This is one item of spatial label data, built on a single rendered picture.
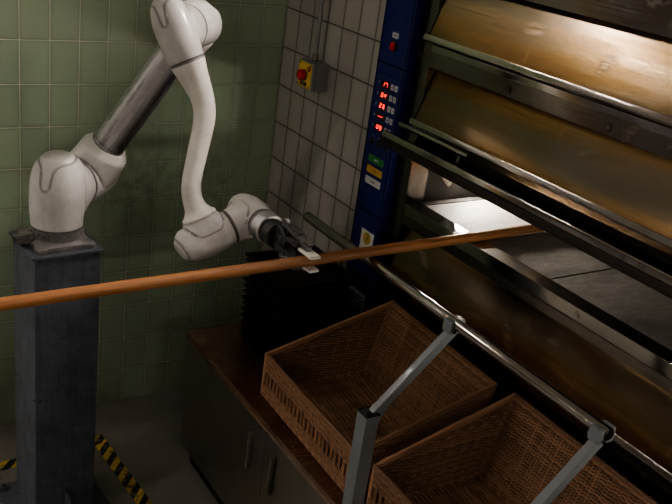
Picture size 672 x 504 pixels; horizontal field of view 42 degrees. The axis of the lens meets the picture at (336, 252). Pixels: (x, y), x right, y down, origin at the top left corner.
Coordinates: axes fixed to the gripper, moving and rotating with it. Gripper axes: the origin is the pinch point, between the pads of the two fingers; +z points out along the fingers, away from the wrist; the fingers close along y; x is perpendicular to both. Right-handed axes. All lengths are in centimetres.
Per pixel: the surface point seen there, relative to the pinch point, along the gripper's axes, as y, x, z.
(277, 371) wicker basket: 48, -7, -20
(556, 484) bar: 13, -9, 86
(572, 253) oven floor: 1, -84, 17
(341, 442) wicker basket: 47, -6, 19
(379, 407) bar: 22.6, -0.5, 38.1
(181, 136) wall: 4, -17, -123
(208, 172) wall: 20, -30, -123
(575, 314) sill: 3, -56, 44
